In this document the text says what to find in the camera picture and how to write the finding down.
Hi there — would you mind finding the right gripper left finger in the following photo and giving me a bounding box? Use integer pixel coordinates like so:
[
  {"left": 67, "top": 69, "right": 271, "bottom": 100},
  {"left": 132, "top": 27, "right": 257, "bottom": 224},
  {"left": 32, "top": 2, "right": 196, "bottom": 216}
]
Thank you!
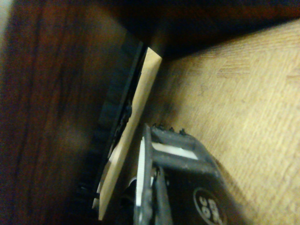
[{"left": 134, "top": 137, "right": 157, "bottom": 225}]

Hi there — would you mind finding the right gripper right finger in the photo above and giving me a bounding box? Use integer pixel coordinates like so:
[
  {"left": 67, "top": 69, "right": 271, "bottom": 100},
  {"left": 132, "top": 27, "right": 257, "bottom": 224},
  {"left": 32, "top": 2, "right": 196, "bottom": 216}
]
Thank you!
[{"left": 144, "top": 123, "right": 237, "bottom": 225}]

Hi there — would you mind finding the brown shoe rack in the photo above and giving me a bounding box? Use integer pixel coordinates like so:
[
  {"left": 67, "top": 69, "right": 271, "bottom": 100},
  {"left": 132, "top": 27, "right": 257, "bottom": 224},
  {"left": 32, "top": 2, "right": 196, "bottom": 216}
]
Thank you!
[{"left": 0, "top": 0, "right": 300, "bottom": 225}]

